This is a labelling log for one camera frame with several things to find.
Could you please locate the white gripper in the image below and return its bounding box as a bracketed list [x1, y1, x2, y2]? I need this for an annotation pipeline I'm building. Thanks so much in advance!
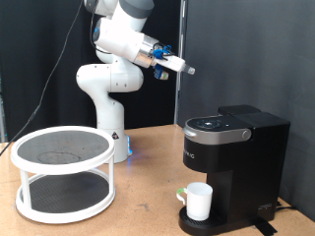
[159, 54, 196, 76]

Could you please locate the black Keurig coffee machine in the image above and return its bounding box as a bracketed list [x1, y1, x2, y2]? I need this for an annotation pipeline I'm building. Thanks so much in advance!
[178, 104, 291, 236]

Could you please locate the white mug green taped handle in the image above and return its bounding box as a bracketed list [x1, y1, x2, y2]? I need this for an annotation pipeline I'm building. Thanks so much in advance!
[175, 181, 214, 221]

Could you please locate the white two-tier turntable stand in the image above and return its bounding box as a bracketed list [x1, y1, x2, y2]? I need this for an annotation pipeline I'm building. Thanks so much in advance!
[10, 125, 116, 225]

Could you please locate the wrist camera blue mount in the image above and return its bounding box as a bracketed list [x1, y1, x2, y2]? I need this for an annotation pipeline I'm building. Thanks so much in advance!
[153, 63, 170, 82]

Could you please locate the large blue cable clip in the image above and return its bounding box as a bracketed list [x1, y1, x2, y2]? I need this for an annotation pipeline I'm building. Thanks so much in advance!
[152, 44, 172, 61]

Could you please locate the long black camera cable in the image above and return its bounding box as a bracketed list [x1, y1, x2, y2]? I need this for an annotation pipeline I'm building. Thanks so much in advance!
[0, 0, 114, 156]

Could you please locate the black power cord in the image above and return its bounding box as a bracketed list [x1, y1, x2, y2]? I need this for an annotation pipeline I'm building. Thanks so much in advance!
[276, 200, 298, 211]

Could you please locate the grey metal frame bar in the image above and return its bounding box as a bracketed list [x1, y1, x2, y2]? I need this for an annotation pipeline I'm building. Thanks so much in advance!
[0, 73, 7, 144]

